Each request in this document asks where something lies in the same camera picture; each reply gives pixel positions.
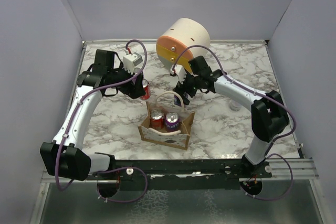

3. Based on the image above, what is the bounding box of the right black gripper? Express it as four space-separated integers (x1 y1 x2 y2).
172 70 202 105

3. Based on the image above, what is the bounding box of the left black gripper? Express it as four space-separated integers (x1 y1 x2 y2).
108 62 145 98

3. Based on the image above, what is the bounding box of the purple soda can front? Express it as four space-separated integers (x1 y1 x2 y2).
164 112 180 132

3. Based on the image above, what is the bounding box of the red soda can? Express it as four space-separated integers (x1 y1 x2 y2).
150 109 164 130

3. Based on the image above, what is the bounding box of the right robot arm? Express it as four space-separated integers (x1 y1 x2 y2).
170 56 289 177

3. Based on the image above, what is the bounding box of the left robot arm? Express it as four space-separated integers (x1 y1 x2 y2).
40 49 145 181

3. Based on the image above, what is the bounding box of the red can back left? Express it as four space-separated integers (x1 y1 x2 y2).
141 79 151 100

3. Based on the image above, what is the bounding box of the small clear plastic cup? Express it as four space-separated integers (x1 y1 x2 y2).
229 100 242 111

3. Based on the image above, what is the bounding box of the round three-drawer storage box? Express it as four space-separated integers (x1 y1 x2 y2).
156 18 211 74

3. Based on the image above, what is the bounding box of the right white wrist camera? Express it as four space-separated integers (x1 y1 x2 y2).
170 65 187 84

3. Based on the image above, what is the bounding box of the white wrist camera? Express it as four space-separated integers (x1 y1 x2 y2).
122 53 143 74
170 65 187 84

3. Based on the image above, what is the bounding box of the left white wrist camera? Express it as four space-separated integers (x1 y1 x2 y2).
122 53 143 74

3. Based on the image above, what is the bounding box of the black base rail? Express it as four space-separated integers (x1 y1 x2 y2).
86 159 272 191

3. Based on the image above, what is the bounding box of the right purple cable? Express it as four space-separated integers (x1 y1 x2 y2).
172 45 299 200

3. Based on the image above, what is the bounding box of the purple cable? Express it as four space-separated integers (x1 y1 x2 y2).
172 45 299 200
56 39 148 192

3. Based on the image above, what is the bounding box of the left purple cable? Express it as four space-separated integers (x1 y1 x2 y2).
56 39 148 192

